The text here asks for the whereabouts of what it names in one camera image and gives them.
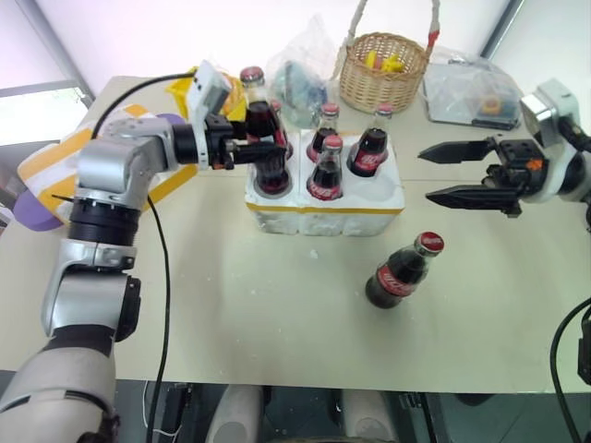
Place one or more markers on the white foam crate yellow tape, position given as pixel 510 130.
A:
pixel 323 219

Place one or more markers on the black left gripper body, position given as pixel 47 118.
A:
pixel 218 138

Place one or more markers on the white rounded shell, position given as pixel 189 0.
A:
pixel 369 417
pixel 233 415

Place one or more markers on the clear plastic bag blue contents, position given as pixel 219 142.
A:
pixel 300 60

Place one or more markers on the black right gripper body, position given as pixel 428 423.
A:
pixel 519 164

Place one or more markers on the yellow plastic container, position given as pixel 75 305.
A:
pixel 177 92

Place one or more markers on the yellow tape roll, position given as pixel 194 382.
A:
pixel 490 106

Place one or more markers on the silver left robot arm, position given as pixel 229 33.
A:
pixel 115 152

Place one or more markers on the yellow toy pieces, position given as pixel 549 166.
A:
pixel 390 62

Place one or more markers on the clear plastic bag with items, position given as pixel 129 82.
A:
pixel 461 87

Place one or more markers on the white foam box yellow tape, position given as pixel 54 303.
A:
pixel 51 166

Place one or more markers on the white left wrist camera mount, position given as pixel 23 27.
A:
pixel 205 87

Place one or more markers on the glass cola bottle red cap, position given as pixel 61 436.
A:
pixel 262 117
pixel 369 154
pixel 397 277
pixel 325 171
pixel 285 138
pixel 327 121

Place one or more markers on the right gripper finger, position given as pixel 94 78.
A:
pixel 480 197
pixel 461 151

